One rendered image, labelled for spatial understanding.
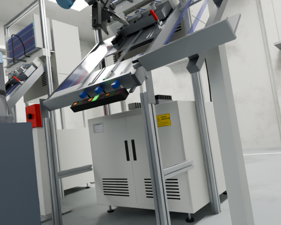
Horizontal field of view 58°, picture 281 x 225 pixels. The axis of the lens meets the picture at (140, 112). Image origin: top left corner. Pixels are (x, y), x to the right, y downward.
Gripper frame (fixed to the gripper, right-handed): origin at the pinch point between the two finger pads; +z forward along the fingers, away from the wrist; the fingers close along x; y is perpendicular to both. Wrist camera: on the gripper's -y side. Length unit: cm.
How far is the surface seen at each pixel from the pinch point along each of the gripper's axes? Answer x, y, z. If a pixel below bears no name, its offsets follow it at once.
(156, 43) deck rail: -21.0, -10.0, 9.0
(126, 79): -16.0, -35.4, 2.8
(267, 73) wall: -4, 200, 280
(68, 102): 27.7, -36.0, 5.6
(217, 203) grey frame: -25, -63, 82
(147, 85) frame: -25.4, -38.8, 6.6
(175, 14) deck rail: -21.0, 21.7, 17.5
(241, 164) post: -53, -60, 37
